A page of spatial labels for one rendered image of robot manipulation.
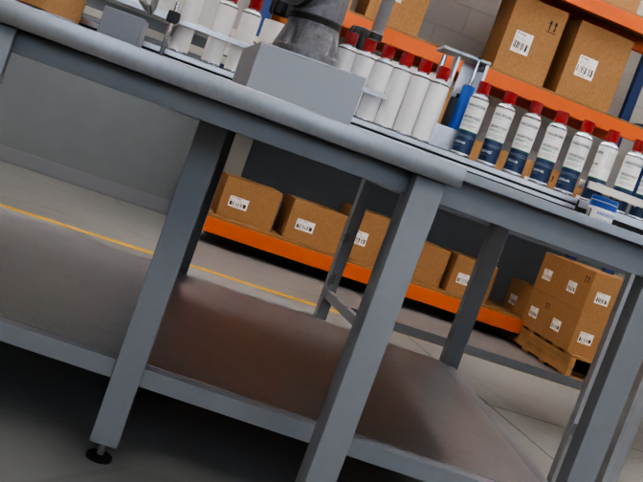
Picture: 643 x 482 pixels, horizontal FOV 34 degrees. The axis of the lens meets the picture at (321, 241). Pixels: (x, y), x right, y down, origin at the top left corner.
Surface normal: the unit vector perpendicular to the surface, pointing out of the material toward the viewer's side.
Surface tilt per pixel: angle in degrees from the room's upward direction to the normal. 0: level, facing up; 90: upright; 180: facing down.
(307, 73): 90
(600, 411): 90
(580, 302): 90
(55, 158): 90
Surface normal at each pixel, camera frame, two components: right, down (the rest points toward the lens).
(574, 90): 0.22, 0.16
